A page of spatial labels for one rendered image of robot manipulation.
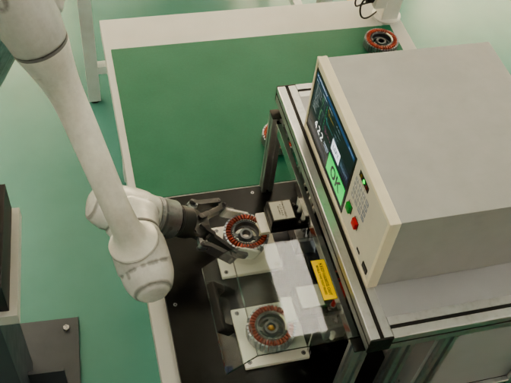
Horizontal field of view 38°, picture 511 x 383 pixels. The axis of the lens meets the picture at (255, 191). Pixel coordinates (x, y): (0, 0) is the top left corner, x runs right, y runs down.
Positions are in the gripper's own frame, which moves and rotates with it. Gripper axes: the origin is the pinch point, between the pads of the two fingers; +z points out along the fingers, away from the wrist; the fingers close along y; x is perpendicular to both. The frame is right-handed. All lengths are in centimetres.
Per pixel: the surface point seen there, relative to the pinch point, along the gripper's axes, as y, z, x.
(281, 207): -0.5, 3.1, 11.5
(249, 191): -18.0, 8.8, -2.7
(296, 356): 31.3, 6.9, -2.4
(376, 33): -74, 58, 28
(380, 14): -85, 63, 30
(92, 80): -137, 14, -73
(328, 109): 2.4, -10.5, 43.8
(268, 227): 2.0, 2.2, 6.2
